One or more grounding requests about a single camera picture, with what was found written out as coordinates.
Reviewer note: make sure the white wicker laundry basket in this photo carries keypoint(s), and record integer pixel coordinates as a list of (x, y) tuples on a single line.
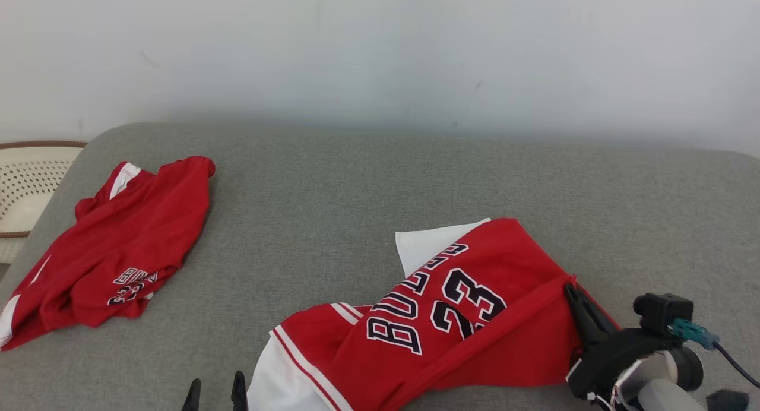
[(29, 185)]

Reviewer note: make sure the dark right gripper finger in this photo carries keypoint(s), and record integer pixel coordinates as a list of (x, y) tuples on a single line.
[(588, 325)]

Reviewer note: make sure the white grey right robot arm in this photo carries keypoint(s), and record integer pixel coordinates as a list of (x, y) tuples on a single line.
[(659, 396)]

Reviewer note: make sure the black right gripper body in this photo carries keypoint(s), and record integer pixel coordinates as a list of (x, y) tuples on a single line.
[(599, 366)]

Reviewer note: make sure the red basketball jersey top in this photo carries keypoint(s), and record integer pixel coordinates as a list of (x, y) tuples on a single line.
[(522, 345)]

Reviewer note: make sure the red basketball jersey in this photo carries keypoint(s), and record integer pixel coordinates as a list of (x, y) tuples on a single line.
[(522, 345), (130, 227)]

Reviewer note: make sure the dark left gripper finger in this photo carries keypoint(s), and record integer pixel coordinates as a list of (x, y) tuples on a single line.
[(239, 394), (191, 398)]

